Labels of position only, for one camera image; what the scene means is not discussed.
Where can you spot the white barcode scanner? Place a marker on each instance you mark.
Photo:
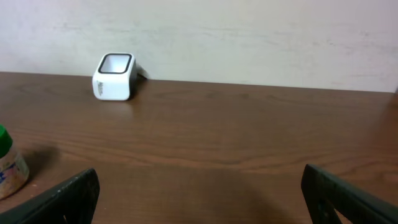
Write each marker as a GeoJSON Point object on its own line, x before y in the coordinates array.
{"type": "Point", "coordinates": [118, 77]}

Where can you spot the green lid jar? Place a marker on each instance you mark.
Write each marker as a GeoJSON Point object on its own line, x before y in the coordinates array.
{"type": "Point", "coordinates": [14, 169]}

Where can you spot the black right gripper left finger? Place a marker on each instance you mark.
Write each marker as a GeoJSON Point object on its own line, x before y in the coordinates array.
{"type": "Point", "coordinates": [71, 201]}

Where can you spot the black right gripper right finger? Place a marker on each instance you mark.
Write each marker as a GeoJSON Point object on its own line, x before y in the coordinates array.
{"type": "Point", "coordinates": [326, 196]}

